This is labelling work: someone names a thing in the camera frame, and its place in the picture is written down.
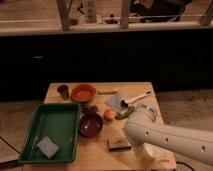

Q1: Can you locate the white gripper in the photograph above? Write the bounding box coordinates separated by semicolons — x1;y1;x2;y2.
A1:
136;103;158;122

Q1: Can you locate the wooden block eraser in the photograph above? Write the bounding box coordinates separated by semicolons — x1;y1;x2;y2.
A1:
107;137;131;151

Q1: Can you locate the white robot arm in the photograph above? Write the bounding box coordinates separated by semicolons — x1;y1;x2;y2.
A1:
124;104;213;166

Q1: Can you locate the green plastic tray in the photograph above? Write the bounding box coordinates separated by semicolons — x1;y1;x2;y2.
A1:
19;103;80;164

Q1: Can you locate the green cucumber toy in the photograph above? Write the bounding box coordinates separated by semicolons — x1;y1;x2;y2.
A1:
115;106;135;120

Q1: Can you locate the grey cloth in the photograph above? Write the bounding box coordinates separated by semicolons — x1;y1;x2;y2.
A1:
105;93;122;112

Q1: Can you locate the orange fruit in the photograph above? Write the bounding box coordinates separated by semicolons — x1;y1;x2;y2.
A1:
104;109;115;121

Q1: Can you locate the yellow marker pen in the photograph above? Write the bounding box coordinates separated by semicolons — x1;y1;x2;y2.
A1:
98;89;118;94

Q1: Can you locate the dark brown bowl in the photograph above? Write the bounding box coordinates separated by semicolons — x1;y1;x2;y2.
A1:
79;113;103;138

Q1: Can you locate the pine cone cluster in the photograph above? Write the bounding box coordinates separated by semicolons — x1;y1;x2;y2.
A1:
82;104;98;114

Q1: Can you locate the orange bowl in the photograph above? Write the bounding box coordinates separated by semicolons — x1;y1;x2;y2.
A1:
71;84;97;103

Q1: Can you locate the dark cup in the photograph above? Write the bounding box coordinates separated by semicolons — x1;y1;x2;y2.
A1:
57;85;69;100

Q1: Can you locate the blue-grey sponge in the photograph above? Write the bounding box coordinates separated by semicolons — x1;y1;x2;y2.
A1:
37;136;59;159

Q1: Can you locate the black floor cable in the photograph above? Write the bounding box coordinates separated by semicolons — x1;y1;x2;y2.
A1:
175;161;194;171

